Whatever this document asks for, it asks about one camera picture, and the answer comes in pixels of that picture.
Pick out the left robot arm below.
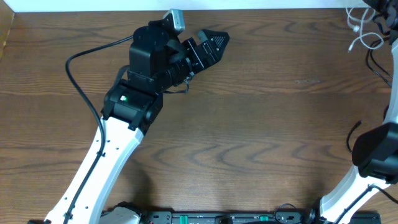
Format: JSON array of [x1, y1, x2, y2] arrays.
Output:
[[44, 21, 229, 223]]

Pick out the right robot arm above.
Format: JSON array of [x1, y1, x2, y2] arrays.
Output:
[[304, 1, 397, 223]]

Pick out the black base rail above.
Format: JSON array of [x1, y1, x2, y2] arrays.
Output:
[[102, 211, 382, 224]]

